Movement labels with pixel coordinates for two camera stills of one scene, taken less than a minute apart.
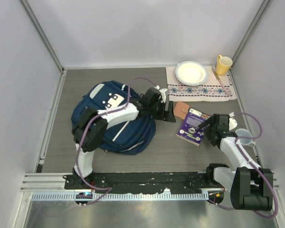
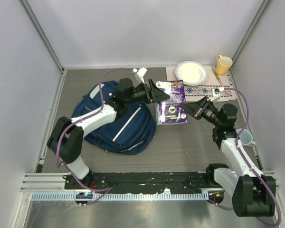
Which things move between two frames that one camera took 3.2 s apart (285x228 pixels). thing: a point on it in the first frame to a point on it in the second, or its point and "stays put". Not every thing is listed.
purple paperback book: (189, 129) to (168, 110)
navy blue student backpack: (131, 137) stays put
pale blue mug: (244, 132) stays put
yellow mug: (223, 65) stays put
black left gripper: (169, 115) to (155, 94)
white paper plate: (191, 72) stays put
